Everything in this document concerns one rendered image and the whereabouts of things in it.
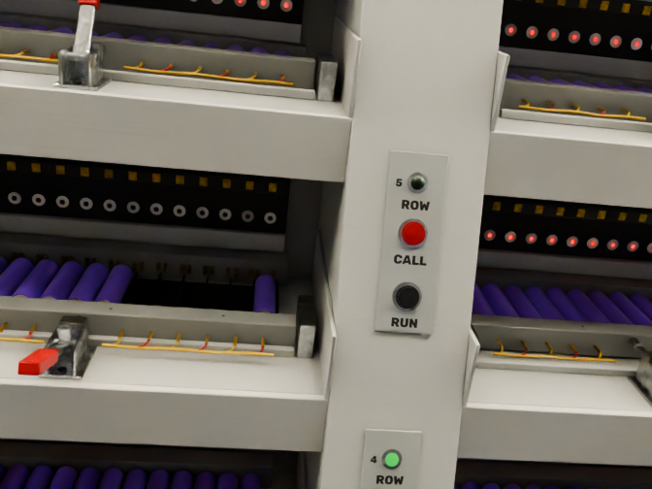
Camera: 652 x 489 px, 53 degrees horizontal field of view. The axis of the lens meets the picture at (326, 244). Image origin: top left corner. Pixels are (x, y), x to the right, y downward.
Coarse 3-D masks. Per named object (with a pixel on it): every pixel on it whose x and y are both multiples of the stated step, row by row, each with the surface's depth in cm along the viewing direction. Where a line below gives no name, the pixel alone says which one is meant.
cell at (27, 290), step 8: (40, 264) 55; (48, 264) 55; (32, 272) 54; (40, 272) 53; (48, 272) 54; (56, 272) 56; (24, 280) 52; (32, 280) 52; (40, 280) 52; (48, 280) 54; (24, 288) 51; (32, 288) 51; (40, 288) 52; (24, 296) 50; (32, 296) 50; (40, 296) 52
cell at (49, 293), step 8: (64, 264) 56; (72, 264) 55; (64, 272) 54; (72, 272) 54; (80, 272) 55; (56, 280) 52; (64, 280) 53; (72, 280) 54; (48, 288) 51; (56, 288) 51; (64, 288) 52; (72, 288) 53; (48, 296) 50; (56, 296) 50; (64, 296) 51
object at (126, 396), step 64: (320, 256) 56; (320, 320) 52; (0, 384) 43; (64, 384) 44; (128, 384) 44; (192, 384) 45; (256, 384) 46; (320, 384) 47; (256, 448) 46; (320, 448) 47
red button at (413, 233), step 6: (408, 222) 44; (414, 222) 44; (408, 228) 44; (414, 228) 44; (420, 228) 44; (402, 234) 44; (408, 234) 44; (414, 234) 44; (420, 234) 44; (408, 240) 44; (414, 240) 44; (420, 240) 44
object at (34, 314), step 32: (0, 320) 47; (32, 320) 48; (96, 320) 48; (128, 320) 48; (160, 320) 48; (192, 320) 48; (224, 320) 49; (256, 320) 49; (288, 320) 50; (224, 352) 48; (256, 352) 48
